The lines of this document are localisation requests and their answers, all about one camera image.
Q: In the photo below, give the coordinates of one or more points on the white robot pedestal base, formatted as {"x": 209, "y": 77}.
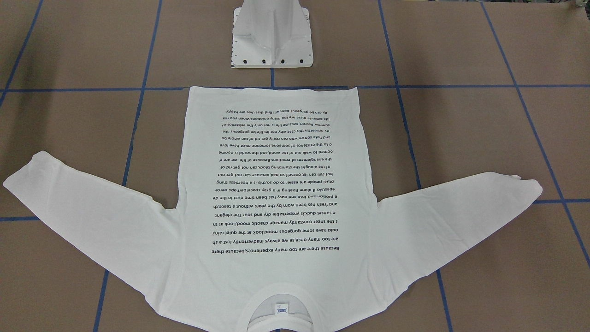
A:
{"x": 271, "y": 34}

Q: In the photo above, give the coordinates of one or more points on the white long-sleeve printed shirt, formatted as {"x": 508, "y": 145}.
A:
{"x": 276, "y": 224}

